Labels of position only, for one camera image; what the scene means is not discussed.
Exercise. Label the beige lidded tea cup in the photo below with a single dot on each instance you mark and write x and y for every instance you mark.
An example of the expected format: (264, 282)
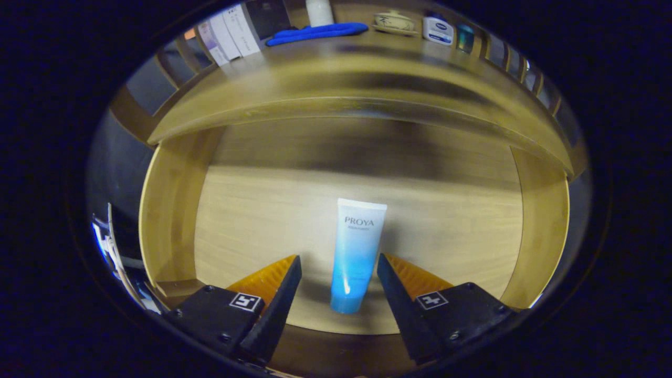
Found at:
(395, 21)

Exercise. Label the white pump bottle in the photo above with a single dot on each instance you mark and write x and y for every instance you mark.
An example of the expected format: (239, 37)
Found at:
(319, 13)

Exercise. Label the slim teal bottle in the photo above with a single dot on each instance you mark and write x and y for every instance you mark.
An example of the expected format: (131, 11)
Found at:
(465, 39)

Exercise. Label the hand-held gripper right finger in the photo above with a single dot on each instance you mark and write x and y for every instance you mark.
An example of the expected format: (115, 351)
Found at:
(404, 310)

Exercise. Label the wooden countertop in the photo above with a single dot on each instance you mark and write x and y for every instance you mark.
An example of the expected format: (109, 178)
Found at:
(315, 73)

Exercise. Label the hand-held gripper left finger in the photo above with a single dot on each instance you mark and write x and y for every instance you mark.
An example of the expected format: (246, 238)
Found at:
(278, 310)

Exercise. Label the pale purple book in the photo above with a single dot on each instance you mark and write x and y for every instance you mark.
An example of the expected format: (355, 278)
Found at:
(210, 44)

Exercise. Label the blue and white tube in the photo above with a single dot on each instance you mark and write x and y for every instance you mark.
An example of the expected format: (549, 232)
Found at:
(357, 247)

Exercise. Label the blue cloth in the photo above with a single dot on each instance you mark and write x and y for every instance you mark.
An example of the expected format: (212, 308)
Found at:
(315, 33)

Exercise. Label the beige saucer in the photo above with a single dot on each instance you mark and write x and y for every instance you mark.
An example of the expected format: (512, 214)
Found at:
(396, 32)

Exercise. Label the wooden drawer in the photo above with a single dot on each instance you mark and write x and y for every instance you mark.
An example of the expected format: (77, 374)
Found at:
(262, 220)

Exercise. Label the white lotion bottle blue cap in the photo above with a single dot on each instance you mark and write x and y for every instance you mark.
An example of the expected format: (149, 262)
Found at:
(438, 30)

